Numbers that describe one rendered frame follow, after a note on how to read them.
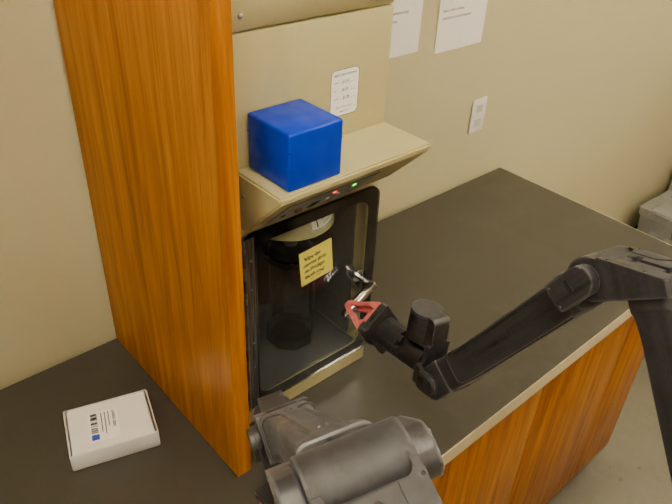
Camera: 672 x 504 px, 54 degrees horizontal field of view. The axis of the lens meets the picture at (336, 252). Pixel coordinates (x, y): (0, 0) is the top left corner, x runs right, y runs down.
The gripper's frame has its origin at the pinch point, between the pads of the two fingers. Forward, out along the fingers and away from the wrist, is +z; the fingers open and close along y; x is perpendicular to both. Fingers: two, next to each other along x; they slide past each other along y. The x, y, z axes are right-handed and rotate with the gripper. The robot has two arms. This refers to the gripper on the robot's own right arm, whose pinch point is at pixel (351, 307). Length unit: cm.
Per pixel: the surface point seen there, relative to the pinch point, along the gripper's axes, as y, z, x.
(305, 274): 12.2, 4.1, 2.0
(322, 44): 45, 5, -23
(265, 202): 38.9, -2.6, 1.3
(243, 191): 38.3, 3.0, 1.5
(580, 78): -87, 45, -137
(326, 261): 10.3, 3.9, -2.6
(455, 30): -20, 46, -86
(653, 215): -204, 29, -163
